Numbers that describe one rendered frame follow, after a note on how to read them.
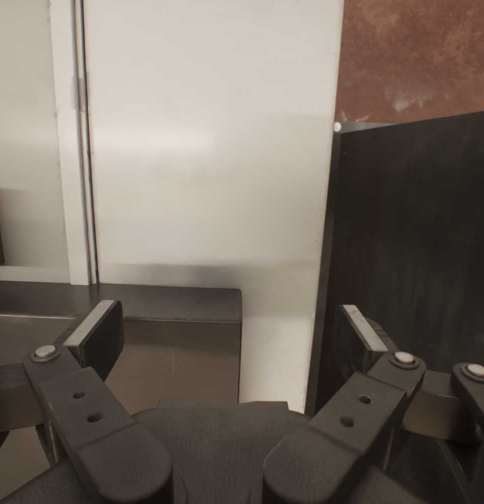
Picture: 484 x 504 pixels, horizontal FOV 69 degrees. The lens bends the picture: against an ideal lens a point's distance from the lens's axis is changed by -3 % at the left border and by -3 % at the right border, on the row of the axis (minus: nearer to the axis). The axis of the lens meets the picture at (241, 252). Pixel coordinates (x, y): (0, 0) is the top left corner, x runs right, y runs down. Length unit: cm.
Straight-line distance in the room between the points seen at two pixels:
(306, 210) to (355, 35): 93
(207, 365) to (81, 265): 8
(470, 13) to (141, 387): 118
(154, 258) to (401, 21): 103
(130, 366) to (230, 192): 9
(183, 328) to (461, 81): 110
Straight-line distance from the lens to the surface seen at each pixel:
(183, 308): 17
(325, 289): 111
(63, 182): 20
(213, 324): 16
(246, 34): 19
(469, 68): 121
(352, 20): 110
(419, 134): 63
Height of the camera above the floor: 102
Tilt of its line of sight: 74 degrees down
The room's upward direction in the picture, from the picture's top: 178 degrees clockwise
